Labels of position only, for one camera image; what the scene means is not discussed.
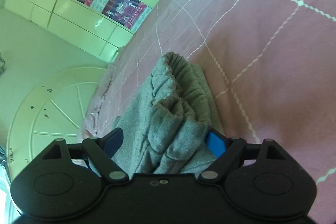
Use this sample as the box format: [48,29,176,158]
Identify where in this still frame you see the grey sweat pants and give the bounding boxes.
[112,52,222,176]

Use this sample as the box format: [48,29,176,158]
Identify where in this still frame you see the cream wooden headboard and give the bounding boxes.
[7,67,105,180]

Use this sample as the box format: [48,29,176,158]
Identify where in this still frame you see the pink checked pillow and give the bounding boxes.
[77,62,116,140]

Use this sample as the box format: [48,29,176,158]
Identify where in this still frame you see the pink checked bed sheet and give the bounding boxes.
[79,0,336,224]

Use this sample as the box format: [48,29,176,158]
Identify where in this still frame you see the lower left red poster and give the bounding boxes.
[102,0,152,33]

